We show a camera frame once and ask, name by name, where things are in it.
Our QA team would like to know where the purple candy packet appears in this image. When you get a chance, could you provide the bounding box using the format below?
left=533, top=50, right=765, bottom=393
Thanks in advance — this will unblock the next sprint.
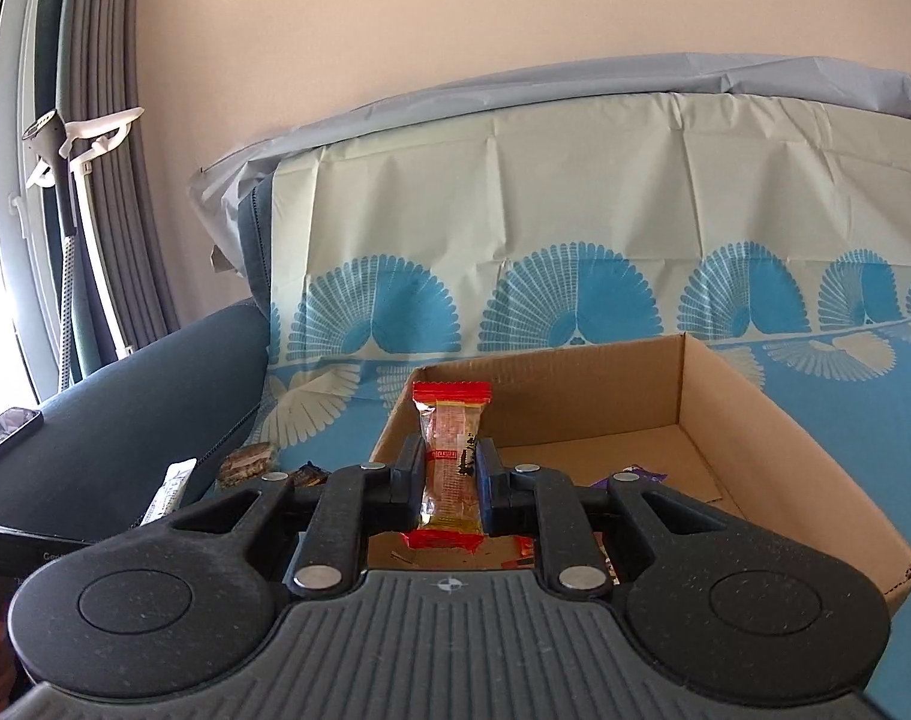
left=586, top=464, right=668, bottom=489

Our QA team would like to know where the cardboard box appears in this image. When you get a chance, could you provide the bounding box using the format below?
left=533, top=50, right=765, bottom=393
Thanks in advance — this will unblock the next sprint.
left=365, top=334, right=911, bottom=614

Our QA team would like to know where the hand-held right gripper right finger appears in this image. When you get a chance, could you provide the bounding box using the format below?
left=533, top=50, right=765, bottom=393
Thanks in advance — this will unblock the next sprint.
left=474, top=437, right=757, bottom=602

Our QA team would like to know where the seed bar in clear wrapper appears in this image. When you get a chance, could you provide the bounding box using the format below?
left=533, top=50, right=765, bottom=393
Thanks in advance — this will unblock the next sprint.
left=218, top=442, right=277, bottom=483

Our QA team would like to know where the white snack bar wrapper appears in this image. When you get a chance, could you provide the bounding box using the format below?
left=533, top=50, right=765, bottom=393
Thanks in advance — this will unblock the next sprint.
left=138, top=458, right=199, bottom=527

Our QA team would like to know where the clear packet with red ends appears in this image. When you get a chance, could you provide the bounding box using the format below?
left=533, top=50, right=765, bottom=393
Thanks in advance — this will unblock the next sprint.
left=411, top=381, right=494, bottom=552

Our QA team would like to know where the blue fan print cloth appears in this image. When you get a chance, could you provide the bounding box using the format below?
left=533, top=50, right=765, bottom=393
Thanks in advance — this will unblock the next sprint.
left=256, top=86, right=911, bottom=720

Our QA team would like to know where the black smartphone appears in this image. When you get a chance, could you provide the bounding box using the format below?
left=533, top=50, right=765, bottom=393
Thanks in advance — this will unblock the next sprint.
left=0, top=406, right=43, bottom=478

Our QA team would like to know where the light grey plastic sheet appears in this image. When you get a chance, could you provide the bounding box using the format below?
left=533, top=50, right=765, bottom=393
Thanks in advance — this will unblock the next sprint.
left=187, top=52, right=911, bottom=275

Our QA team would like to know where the white garment steamer stand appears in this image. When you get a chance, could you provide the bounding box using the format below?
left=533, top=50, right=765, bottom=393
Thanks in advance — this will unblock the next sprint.
left=9, top=106, right=148, bottom=395

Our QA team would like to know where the window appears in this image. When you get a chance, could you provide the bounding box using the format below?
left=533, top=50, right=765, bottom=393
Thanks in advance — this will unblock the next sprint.
left=0, top=0, right=67, bottom=421

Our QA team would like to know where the grey pleated curtain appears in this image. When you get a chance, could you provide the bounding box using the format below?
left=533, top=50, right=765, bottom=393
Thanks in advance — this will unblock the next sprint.
left=31, top=0, right=184, bottom=398

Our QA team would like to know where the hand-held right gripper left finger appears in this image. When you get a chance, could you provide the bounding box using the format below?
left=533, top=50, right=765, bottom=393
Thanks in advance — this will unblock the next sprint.
left=142, top=433, right=429, bottom=601

